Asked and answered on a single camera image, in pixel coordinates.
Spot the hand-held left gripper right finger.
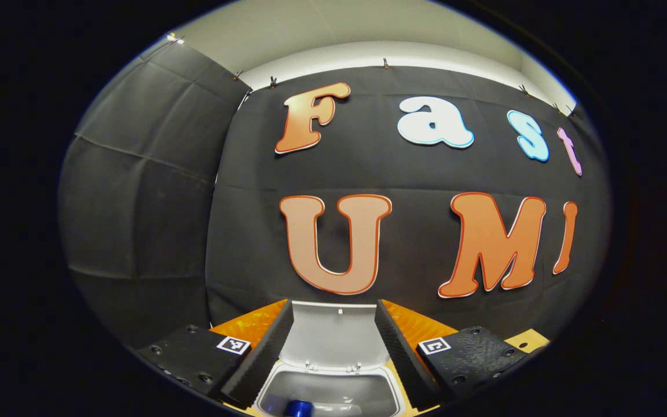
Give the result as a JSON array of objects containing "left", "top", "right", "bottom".
[{"left": 374, "top": 299, "right": 528, "bottom": 411}]

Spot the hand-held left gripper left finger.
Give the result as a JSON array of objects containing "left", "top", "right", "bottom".
[{"left": 137, "top": 299, "right": 295, "bottom": 409}]

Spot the blue pop can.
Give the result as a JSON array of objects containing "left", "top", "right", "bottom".
[{"left": 283, "top": 398, "right": 315, "bottom": 417}]

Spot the white desktop garbage bin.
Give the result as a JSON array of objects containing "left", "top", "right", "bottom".
[{"left": 252, "top": 300, "right": 409, "bottom": 417}]

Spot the wooden desktop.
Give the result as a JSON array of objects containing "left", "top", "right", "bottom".
[{"left": 229, "top": 328, "right": 551, "bottom": 417}]

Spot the black backdrop cloth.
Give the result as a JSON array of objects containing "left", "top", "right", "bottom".
[{"left": 58, "top": 42, "right": 609, "bottom": 348}]

